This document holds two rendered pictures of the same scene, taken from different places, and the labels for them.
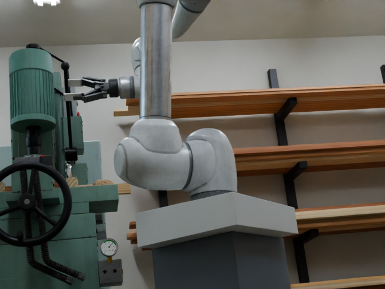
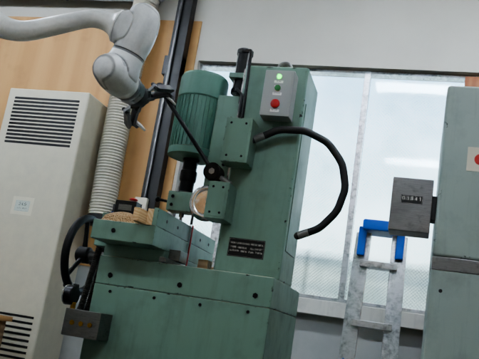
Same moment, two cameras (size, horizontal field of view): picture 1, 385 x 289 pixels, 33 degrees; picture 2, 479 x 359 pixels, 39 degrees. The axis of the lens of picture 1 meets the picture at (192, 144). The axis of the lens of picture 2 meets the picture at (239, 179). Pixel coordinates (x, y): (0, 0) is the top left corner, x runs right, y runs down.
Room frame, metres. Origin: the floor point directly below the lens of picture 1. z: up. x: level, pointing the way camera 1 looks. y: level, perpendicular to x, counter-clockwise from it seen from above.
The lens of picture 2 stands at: (3.63, -1.37, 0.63)
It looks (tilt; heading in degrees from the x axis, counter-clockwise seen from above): 13 degrees up; 117
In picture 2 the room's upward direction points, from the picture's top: 9 degrees clockwise
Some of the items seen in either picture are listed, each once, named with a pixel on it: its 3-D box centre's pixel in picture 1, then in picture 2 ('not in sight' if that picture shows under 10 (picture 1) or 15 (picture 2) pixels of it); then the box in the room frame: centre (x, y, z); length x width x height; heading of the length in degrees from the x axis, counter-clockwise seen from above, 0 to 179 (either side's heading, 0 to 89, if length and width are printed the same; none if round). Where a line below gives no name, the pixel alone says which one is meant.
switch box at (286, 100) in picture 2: (70, 106); (279, 95); (2.78, 0.54, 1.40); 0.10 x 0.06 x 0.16; 10
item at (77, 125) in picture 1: (73, 136); (239, 142); (2.67, 0.51, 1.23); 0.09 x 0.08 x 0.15; 10
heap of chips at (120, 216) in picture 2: (102, 184); (124, 218); (2.39, 0.35, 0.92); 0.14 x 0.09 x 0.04; 10
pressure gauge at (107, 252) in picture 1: (109, 250); (71, 298); (2.27, 0.33, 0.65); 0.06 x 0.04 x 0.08; 100
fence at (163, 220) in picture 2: not in sight; (187, 233); (2.48, 0.62, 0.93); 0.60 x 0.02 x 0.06; 100
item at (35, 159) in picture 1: (34, 163); (128, 209); (2.25, 0.57, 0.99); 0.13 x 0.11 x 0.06; 100
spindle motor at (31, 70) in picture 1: (32, 92); (198, 118); (2.44, 0.62, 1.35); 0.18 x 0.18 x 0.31
